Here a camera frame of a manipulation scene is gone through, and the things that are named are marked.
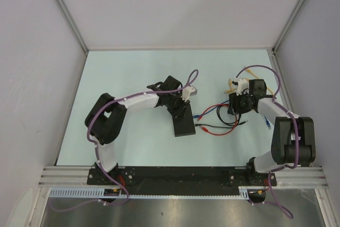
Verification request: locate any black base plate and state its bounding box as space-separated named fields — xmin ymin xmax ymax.
xmin=87 ymin=165 xmax=277 ymax=196

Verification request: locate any purple cable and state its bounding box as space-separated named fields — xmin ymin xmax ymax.
xmin=49 ymin=69 xmax=200 ymax=211
xmin=235 ymin=65 xmax=301 ymax=220

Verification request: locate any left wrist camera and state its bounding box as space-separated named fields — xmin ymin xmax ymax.
xmin=181 ymin=86 xmax=197 ymax=102

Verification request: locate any blue ethernet cable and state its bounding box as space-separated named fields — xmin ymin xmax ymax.
xmin=192 ymin=99 xmax=273 ymax=130

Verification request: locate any black network switch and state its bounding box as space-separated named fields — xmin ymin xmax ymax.
xmin=172 ymin=104 xmax=196 ymax=137

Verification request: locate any red ethernet cable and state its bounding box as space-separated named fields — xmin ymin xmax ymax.
xmin=198 ymin=104 xmax=240 ymax=136

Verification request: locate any black power cable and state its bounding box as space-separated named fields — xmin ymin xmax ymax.
xmin=194 ymin=104 xmax=249 ymax=130

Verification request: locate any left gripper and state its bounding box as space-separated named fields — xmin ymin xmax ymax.
xmin=165 ymin=92 xmax=190 ymax=120

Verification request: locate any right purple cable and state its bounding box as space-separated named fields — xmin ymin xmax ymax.
xmin=235 ymin=65 xmax=301 ymax=220

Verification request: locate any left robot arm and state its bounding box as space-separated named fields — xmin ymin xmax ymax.
xmin=84 ymin=75 xmax=197 ymax=184

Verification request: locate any slotted cable duct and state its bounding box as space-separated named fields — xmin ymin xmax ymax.
xmin=49 ymin=186 xmax=266 ymax=200

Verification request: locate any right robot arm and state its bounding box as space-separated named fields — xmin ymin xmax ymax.
xmin=228 ymin=79 xmax=316 ymax=186

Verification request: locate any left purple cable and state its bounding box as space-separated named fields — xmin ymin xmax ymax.
xmin=49 ymin=69 xmax=200 ymax=211

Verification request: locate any aluminium frame rail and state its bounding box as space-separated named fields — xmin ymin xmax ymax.
xmin=39 ymin=165 xmax=328 ymax=189

